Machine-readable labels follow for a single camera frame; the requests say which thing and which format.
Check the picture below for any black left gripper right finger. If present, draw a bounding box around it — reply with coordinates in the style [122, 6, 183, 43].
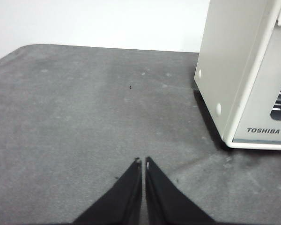
[144, 156, 216, 225]

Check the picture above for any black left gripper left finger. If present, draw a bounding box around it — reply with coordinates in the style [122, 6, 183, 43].
[72, 157, 142, 225]

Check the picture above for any oven door with beige handle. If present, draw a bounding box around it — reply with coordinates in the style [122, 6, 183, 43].
[231, 0, 281, 144]

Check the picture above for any white Toshiba toaster oven body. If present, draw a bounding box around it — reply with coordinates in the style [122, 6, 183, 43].
[193, 0, 281, 150]

